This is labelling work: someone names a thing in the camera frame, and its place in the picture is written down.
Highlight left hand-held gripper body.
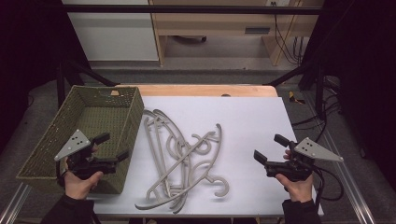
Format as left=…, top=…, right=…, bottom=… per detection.
left=53, top=128, right=119, bottom=181

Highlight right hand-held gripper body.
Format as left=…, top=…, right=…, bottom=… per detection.
left=263, top=136, right=345, bottom=183

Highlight olive green woven basket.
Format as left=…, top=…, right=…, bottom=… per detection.
left=16, top=85, right=145, bottom=195

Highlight person's left hand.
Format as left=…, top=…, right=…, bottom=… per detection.
left=63, top=168, right=105, bottom=201

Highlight person's right hand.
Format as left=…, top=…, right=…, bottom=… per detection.
left=275, top=148, right=315, bottom=203

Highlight white table mat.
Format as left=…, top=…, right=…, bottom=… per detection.
left=88, top=95, right=325, bottom=217

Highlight yellow and black tool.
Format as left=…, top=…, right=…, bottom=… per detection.
left=288, top=91, right=306, bottom=105

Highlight black metal stand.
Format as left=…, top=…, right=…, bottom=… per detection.
left=263, top=61, right=327, bottom=120
left=55, top=60, right=119, bottom=108

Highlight white cabinet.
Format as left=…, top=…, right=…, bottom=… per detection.
left=61, top=0, right=160, bottom=62

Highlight dark object under desk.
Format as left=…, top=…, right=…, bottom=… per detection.
left=172, top=35, right=208, bottom=44

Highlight light wooden desk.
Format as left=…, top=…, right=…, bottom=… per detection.
left=148, top=0, right=325, bottom=67

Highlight black floor cables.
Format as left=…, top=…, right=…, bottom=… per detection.
left=291, top=77, right=342, bottom=144

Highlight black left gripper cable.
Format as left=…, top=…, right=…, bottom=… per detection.
left=55, top=161, right=68, bottom=189

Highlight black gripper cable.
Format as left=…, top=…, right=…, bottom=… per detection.
left=312, top=167, right=326, bottom=216
left=55, top=161, right=68, bottom=189

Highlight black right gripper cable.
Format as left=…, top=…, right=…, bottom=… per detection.
left=312, top=167, right=326, bottom=216

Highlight black looped floor cable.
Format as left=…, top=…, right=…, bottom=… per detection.
left=320, top=169, right=346, bottom=203

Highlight aluminium rail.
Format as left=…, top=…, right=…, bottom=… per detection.
left=0, top=182, right=33, bottom=224
left=302, top=92, right=378, bottom=224

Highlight black hanging cables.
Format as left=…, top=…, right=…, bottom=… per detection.
left=270, top=1, right=305, bottom=66

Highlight black horizontal frame bar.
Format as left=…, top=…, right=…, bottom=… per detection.
left=60, top=4, right=323, bottom=15

